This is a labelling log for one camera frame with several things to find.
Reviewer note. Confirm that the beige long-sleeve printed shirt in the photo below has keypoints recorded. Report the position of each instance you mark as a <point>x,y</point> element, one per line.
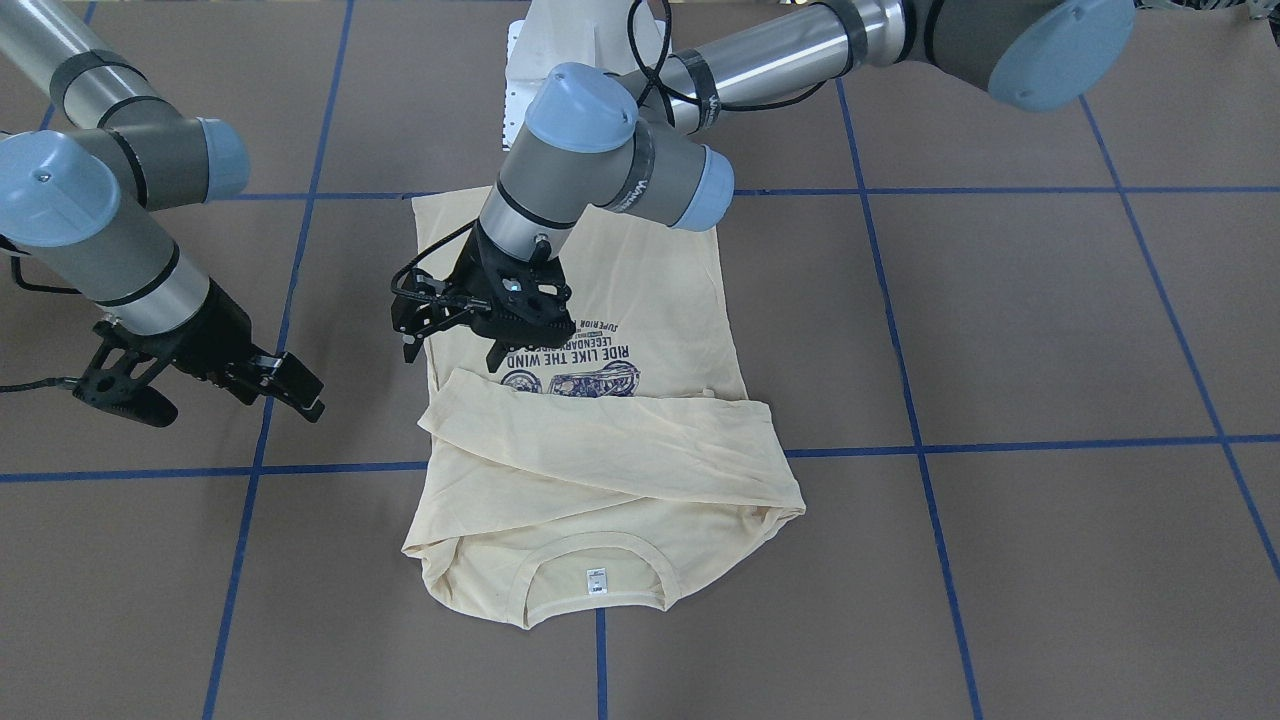
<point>628,468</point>

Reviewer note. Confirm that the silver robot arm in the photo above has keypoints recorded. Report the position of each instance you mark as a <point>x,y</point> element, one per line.
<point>623,143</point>
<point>83,202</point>

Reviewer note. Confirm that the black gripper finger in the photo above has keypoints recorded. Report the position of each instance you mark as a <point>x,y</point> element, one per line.
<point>499,352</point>
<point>282,377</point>
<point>412,346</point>

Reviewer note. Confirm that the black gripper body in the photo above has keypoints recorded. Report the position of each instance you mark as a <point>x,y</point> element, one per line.
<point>472,277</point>
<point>212,342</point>

